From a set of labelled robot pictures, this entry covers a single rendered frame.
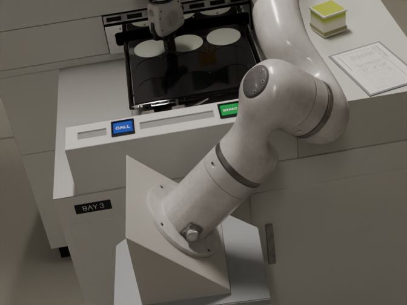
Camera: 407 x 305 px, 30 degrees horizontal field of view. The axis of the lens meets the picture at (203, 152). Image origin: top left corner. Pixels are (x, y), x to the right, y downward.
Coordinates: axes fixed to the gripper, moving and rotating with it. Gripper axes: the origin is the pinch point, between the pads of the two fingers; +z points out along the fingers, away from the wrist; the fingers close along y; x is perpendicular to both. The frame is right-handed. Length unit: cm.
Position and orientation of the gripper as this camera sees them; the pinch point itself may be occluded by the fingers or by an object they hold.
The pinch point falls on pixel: (169, 45)
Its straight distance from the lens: 219.7
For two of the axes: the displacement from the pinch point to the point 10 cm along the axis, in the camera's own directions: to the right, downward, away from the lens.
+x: -7.4, -3.4, 5.8
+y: 6.6, -5.2, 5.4
